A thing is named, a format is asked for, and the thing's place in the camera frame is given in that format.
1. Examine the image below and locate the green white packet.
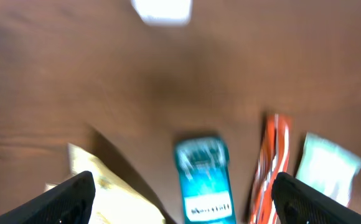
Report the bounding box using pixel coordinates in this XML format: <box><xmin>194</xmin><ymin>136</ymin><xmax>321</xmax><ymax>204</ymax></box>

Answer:
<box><xmin>296</xmin><ymin>133</ymin><xmax>361</xmax><ymax>207</ymax></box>

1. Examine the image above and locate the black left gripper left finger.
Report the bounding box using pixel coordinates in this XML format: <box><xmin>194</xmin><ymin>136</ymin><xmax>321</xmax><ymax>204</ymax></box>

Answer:
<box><xmin>0</xmin><ymin>171</ymin><xmax>96</xmax><ymax>224</ymax></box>

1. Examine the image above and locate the yellow snack bag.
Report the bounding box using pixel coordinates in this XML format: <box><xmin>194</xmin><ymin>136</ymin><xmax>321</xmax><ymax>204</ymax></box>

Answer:
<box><xmin>45</xmin><ymin>142</ymin><xmax>167</xmax><ymax>224</ymax></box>

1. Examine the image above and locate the teal mouthwash bottle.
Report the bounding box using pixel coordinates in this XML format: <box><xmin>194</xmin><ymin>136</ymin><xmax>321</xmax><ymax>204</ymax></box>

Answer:
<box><xmin>174</xmin><ymin>136</ymin><xmax>237</xmax><ymax>224</ymax></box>

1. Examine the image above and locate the red candy bar wrapper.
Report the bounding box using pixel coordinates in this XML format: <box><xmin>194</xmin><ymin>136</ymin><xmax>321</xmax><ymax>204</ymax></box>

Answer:
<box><xmin>246</xmin><ymin>113</ymin><xmax>290</xmax><ymax>224</ymax></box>

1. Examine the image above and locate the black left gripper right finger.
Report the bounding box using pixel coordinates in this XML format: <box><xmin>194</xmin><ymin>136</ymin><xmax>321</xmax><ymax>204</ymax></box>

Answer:
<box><xmin>271</xmin><ymin>172</ymin><xmax>361</xmax><ymax>224</ymax></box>

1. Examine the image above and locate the white barcode scanner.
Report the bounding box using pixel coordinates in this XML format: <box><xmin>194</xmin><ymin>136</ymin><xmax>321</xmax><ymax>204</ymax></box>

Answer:
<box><xmin>131</xmin><ymin>0</ymin><xmax>193</xmax><ymax>26</ymax></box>

